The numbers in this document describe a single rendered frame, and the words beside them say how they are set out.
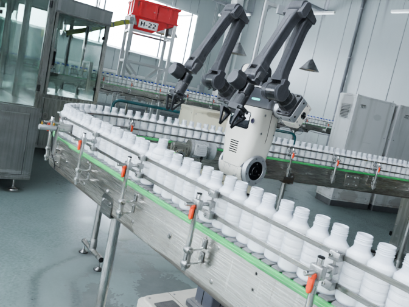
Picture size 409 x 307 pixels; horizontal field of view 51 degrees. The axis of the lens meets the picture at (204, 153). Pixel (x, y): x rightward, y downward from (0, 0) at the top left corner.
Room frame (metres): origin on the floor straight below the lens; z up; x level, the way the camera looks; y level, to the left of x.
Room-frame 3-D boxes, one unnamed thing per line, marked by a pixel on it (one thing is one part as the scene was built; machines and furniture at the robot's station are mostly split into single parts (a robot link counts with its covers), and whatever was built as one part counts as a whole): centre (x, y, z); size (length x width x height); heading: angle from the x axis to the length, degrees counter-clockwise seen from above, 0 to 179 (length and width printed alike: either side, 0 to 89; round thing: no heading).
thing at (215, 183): (1.35, -0.05, 1.08); 0.06 x 0.06 x 0.17
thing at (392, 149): (7.75, -3.35, 0.96); 0.82 x 0.50 x 1.91; 111
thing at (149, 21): (8.45, 1.52, 1.40); 0.92 x 0.72 x 2.80; 111
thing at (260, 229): (1.17, -0.20, 1.08); 0.06 x 0.06 x 0.17
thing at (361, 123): (7.43, -2.51, 0.96); 0.82 x 0.50 x 1.91; 111
